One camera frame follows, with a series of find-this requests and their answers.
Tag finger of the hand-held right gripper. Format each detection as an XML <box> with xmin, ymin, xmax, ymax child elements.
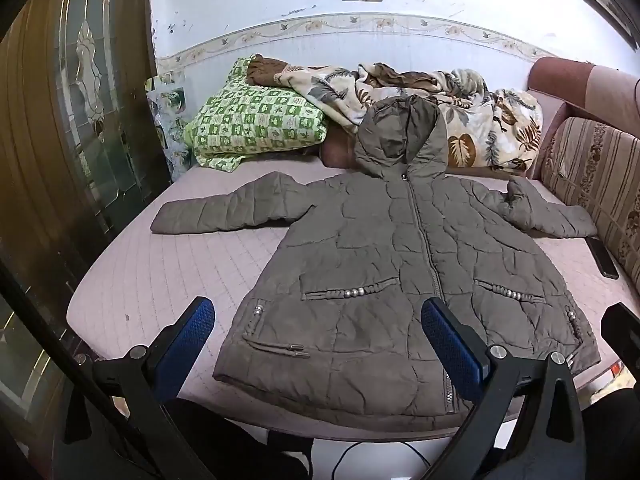
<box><xmin>600</xmin><ymin>302</ymin><xmax>640</xmax><ymax>361</ymax></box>

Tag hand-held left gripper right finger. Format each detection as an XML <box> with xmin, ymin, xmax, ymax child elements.
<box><xmin>421</xmin><ymin>297</ymin><xmax>588</xmax><ymax>480</ymax></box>

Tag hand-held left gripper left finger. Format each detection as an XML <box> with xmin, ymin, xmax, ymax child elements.
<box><xmin>55</xmin><ymin>296</ymin><xmax>216</xmax><ymax>480</ymax></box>

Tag grey-brown quilted hooded jacket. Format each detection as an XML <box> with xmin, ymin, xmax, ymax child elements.
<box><xmin>150</xmin><ymin>95</ymin><xmax>601</xmax><ymax>433</ymax></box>

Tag pink quilted bed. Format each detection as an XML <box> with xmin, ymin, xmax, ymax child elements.
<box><xmin>66</xmin><ymin>155</ymin><xmax>640</xmax><ymax>441</ymax></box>

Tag black smartphone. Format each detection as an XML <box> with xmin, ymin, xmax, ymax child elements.
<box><xmin>585</xmin><ymin>236</ymin><xmax>621</xmax><ymax>281</ymax></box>

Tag person's dark trousers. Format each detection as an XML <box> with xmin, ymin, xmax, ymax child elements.
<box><xmin>165</xmin><ymin>397</ymin><xmax>313</xmax><ymax>480</ymax></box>

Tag striped floral sofa cushion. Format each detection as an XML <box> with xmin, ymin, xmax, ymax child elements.
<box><xmin>540</xmin><ymin>117</ymin><xmax>640</xmax><ymax>281</ymax></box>

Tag glass panelled cabinet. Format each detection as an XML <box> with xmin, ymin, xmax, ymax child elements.
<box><xmin>0</xmin><ymin>290</ymin><xmax>68</xmax><ymax>441</ymax></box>

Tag cream leaf printed blanket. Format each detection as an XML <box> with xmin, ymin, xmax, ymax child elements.
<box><xmin>247</xmin><ymin>55</ymin><xmax>543</xmax><ymax>176</ymax></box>

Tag brown pillow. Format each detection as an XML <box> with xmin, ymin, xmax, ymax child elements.
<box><xmin>320</xmin><ymin>130</ymin><xmax>362</xmax><ymax>168</ymax></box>

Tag green checked pillow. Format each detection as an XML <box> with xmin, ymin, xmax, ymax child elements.
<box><xmin>184</xmin><ymin>56</ymin><xmax>328</xmax><ymax>171</ymax></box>

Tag clear printed plastic bag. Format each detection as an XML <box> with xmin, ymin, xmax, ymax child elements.
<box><xmin>147</xmin><ymin>72</ymin><xmax>193</xmax><ymax>183</ymax></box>

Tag pink upholstered armrest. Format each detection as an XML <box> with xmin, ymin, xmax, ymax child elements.
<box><xmin>527</xmin><ymin>56</ymin><xmax>640</xmax><ymax>181</ymax></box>

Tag wooden door with stained glass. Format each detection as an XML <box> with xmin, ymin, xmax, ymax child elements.
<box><xmin>0</xmin><ymin>0</ymin><xmax>173</xmax><ymax>311</ymax></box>

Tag black floor cable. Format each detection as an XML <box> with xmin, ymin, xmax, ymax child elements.
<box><xmin>335</xmin><ymin>440</ymin><xmax>431</xmax><ymax>471</ymax></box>

